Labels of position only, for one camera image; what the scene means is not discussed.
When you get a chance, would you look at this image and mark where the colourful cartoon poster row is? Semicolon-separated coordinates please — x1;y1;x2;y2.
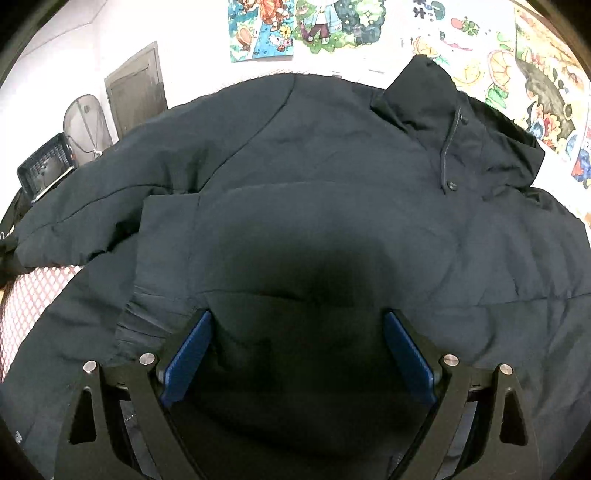
403;1;590;189

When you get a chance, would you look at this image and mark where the red white checkered sheet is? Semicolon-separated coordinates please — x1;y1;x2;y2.
1;266;82;382

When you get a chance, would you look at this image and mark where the grey electric fan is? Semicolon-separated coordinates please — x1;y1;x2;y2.
63;94;113;167

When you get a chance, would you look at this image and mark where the dark navy padded jacket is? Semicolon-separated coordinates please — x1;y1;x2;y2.
1;56;590;479

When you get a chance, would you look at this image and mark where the black plastic basket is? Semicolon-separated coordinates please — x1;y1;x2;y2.
17;132;77;203

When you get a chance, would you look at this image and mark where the cartoon kids poster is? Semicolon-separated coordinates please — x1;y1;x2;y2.
228;1;387;63

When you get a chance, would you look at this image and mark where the grey wall panel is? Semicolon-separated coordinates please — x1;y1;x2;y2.
104;42;168;139

